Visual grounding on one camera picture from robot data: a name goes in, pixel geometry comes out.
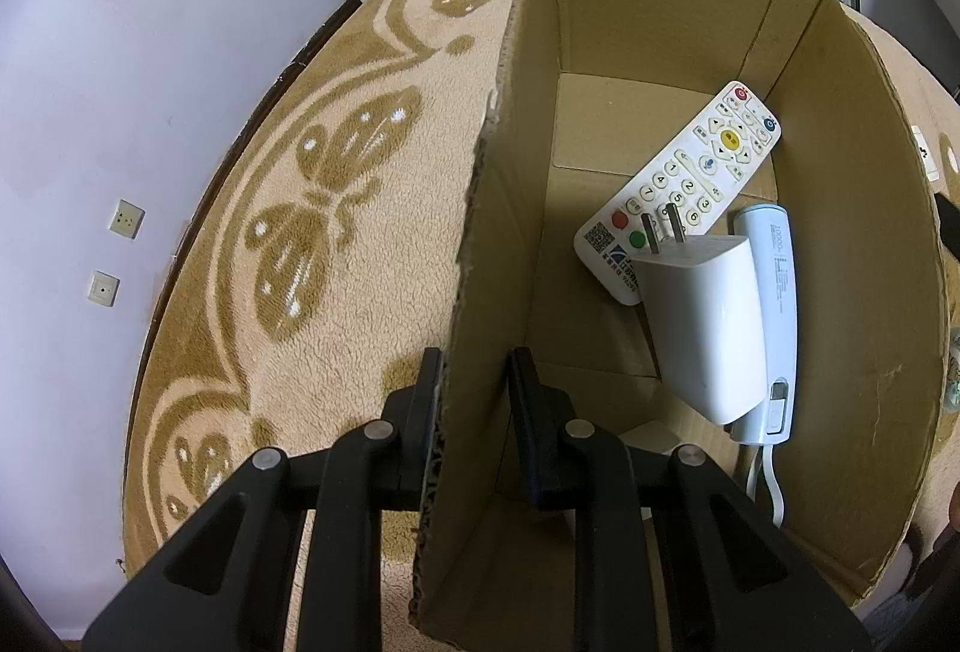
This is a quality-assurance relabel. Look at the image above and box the beige brown printed blanket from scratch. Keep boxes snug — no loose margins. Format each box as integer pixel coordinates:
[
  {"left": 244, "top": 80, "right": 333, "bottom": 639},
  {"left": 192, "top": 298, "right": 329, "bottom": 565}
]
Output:
[{"left": 120, "top": 0, "right": 960, "bottom": 623}]

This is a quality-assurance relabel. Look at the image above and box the light blue power bank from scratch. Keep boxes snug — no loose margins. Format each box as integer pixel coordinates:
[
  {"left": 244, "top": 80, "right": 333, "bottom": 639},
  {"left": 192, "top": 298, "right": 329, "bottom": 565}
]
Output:
[{"left": 731, "top": 202, "right": 797, "bottom": 525}]

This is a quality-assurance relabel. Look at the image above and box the white wall socket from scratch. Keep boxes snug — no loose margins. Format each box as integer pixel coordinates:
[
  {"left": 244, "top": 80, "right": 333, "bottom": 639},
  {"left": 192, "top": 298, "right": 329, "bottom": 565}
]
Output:
[
  {"left": 107, "top": 200, "right": 145, "bottom": 239},
  {"left": 85, "top": 269, "right": 119, "bottom": 308}
]

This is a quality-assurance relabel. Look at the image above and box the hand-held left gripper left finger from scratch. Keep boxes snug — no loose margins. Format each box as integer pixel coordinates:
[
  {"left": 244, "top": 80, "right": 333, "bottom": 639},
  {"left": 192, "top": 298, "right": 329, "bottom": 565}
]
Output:
[{"left": 81, "top": 346, "right": 447, "bottom": 652}]

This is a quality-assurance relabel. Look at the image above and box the white remote control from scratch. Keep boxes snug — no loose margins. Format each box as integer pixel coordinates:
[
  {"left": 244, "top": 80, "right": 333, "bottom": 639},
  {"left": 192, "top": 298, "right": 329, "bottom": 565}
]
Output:
[{"left": 574, "top": 80, "right": 782, "bottom": 307}]

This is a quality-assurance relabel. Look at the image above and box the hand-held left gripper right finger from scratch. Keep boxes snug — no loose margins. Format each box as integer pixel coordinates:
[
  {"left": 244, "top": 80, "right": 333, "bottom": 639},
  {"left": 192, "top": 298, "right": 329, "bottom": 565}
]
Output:
[{"left": 506, "top": 346, "right": 875, "bottom": 652}]

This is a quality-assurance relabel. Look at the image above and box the cardboard box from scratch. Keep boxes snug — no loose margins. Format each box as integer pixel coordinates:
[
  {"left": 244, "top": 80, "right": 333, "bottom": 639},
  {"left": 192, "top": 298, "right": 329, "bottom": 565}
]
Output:
[{"left": 409, "top": 0, "right": 947, "bottom": 652}]

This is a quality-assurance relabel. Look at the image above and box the white plug charger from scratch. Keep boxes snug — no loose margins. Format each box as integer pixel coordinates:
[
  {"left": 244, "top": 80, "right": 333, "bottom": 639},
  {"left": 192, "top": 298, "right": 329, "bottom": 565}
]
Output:
[{"left": 641, "top": 202, "right": 770, "bottom": 426}]

